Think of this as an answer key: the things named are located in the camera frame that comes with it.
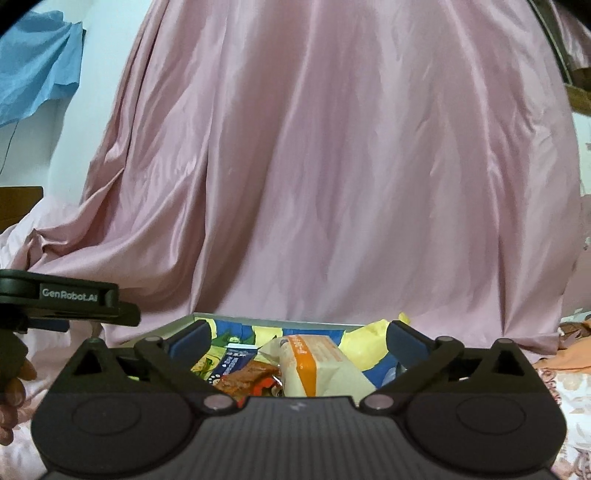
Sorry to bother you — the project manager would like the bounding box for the pink satin sheet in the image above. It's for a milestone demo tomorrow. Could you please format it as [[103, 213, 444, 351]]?
[[2, 1, 583, 355]]

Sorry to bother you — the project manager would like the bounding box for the brown tofu snack packet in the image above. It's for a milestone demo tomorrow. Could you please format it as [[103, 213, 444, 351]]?
[[214, 360, 280, 401]]

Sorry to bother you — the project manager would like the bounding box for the floral quilt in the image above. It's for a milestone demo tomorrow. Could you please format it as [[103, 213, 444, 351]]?
[[537, 312, 590, 479]]

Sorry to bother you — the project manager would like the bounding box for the wooden headboard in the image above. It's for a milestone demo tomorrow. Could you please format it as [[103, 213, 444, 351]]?
[[0, 186, 43, 233]]

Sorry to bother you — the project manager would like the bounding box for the dark blue snack packet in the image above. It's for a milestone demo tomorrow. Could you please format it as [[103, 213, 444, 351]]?
[[205, 343, 259, 384]]

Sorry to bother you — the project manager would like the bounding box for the blue cloth on wall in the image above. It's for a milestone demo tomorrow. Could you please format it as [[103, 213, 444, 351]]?
[[0, 10, 84, 126]]

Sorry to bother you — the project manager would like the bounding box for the grey cardboard tray box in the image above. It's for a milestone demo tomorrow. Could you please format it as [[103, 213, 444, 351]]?
[[124, 312, 408, 398]]

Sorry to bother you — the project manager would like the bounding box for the white duvet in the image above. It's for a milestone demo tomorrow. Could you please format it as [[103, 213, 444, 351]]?
[[1, 197, 93, 479]]

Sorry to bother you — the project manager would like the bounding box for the orange cream cracker packet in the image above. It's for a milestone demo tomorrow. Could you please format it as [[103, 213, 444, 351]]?
[[259, 335, 376, 403]]

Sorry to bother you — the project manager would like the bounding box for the orange cloth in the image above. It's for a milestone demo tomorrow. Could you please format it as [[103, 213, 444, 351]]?
[[534, 317, 591, 374]]

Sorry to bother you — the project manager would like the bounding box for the left hand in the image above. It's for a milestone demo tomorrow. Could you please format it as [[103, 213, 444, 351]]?
[[1, 331, 37, 446]]

